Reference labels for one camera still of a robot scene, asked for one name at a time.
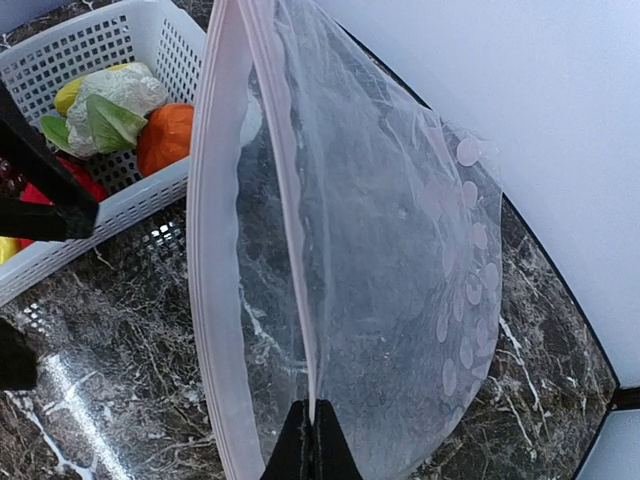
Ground small yellow toy fruit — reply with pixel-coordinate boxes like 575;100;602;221
54;62;137;117

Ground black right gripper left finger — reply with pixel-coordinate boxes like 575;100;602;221
260;400;312;480

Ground large yellow toy fruit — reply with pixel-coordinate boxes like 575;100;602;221
0;237;21;265

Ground white green toy cauliflower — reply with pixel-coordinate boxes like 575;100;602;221
40;62;168;158

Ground clear pink-dotted zip bag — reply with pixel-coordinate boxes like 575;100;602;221
187;1;502;479

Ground red toy bell pepper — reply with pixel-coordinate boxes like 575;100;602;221
18;156;108;249

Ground white perforated plastic basket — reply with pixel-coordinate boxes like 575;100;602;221
1;1;206;303

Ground black vertical frame post right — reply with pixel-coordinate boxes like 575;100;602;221
611;387;640;411

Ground dark red toy grapes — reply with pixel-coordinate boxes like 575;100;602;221
0;159;26;198

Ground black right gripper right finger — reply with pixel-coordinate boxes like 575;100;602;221
311;400;363;480

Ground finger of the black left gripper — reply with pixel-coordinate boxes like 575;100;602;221
0;82;100;239
0;197;68;241

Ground orange toy fruit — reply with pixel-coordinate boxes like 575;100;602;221
136;103;194;177

